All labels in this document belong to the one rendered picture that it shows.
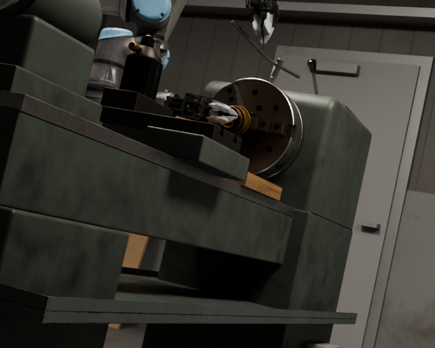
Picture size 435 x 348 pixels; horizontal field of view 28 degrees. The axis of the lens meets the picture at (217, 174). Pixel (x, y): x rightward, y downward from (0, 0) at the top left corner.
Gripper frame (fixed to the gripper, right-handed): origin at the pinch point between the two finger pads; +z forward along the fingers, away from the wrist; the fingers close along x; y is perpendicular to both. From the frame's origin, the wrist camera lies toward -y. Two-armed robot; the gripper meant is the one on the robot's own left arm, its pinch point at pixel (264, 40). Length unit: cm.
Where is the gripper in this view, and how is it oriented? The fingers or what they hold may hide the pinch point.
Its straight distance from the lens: 264.2
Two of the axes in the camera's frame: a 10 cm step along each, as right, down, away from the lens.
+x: 9.3, -0.6, -3.7
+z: -0.1, 9.9, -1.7
